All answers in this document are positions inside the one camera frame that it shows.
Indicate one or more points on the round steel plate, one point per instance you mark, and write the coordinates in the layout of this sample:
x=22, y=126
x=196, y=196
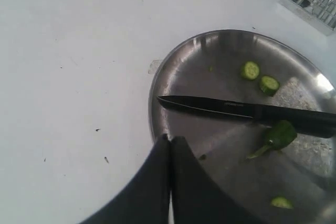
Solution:
x=208, y=65

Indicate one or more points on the small green vegetable slice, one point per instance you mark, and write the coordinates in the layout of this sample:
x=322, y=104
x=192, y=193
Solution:
x=281, y=202

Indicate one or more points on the round cucumber slice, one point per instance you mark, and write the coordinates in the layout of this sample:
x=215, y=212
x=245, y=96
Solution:
x=250, y=70

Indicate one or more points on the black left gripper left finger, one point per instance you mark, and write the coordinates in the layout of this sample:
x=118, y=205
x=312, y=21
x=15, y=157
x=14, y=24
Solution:
x=146, y=198

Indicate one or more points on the thick cucumber slice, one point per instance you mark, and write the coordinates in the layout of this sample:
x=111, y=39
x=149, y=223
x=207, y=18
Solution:
x=269, y=85

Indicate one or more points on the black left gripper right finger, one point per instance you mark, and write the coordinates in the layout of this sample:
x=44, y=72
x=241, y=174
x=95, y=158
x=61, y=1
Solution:
x=196, y=198

